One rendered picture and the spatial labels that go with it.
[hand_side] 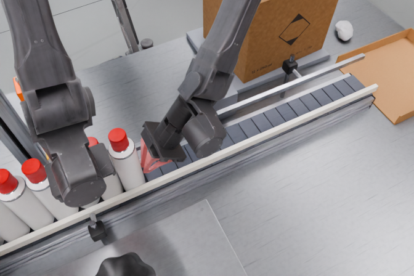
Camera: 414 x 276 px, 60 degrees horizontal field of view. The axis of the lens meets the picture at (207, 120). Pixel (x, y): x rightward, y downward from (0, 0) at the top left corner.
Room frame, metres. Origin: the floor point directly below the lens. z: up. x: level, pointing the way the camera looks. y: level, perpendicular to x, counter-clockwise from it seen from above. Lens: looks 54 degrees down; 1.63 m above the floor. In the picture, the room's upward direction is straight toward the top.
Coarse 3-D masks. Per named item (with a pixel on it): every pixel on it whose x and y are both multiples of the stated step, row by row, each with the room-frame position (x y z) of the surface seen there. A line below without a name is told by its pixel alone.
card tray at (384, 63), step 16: (400, 32) 0.92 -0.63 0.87; (368, 48) 0.86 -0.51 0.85; (384, 48) 0.88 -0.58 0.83; (400, 48) 0.88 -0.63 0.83; (352, 64) 0.81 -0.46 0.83; (368, 64) 0.81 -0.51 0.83; (384, 64) 0.81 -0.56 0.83; (400, 64) 0.81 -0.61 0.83; (368, 80) 0.74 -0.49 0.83; (384, 80) 0.74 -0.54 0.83; (400, 80) 0.74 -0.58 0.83; (384, 96) 0.68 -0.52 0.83; (400, 96) 0.68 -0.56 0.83; (384, 112) 0.62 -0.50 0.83; (400, 112) 0.62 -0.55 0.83
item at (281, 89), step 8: (360, 56) 0.71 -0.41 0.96; (336, 64) 0.68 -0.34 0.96; (344, 64) 0.68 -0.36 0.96; (320, 72) 0.65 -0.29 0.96; (328, 72) 0.66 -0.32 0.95; (296, 80) 0.62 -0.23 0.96; (304, 80) 0.62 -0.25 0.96; (280, 88) 0.59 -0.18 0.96; (288, 88) 0.60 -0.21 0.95; (256, 96) 0.57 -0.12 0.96; (264, 96) 0.57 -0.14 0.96; (240, 104) 0.54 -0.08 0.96; (248, 104) 0.55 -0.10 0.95; (224, 112) 0.52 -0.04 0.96; (136, 144) 0.43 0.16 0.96
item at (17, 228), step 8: (0, 208) 0.26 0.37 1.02; (8, 208) 0.27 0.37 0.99; (0, 216) 0.25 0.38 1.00; (8, 216) 0.26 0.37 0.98; (16, 216) 0.27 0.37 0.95; (0, 224) 0.24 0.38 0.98; (8, 224) 0.25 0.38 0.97; (16, 224) 0.25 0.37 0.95; (24, 224) 0.26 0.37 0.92; (0, 232) 0.23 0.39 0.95; (8, 232) 0.24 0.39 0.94; (16, 232) 0.24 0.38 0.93; (24, 232) 0.25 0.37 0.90; (8, 240) 0.23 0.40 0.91
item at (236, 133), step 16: (352, 80) 0.70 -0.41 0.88; (304, 96) 0.64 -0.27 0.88; (320, 96) 0.64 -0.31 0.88; (336, 96) 0.64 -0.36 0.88; (368, 96) 0.64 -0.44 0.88; (272, 112) 0.58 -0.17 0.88; (288, 112) 0.58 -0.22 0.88; (304, 112) 0.58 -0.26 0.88; (240, 128) 0.53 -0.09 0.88; (256, 128) 0.53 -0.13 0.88; (224, 144) 0.48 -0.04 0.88; (256, 144) 0.48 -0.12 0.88; (192, 160) 0.44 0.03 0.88; (224, 160) 0.44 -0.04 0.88; (144, 176) 0.39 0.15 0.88; (160, 176) 0.39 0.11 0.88; (80, 208) 0.31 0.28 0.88; (112, 208) 0.31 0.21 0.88; (80, 224) 0.28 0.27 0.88; (0, 256) 0.21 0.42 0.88
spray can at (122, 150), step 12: (120, 132) 0.38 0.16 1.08; (120, 144) 0.36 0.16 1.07; (132, 144) 0.38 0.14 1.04; (120, 156) 0.35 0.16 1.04; (132, 156) 0.36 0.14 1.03; (120, 168) 0.35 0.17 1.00; (132, 168) 0.35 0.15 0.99; (120, 180) 0.36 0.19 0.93; (132, 180) 0.35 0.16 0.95; (144, 180) 0.37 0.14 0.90
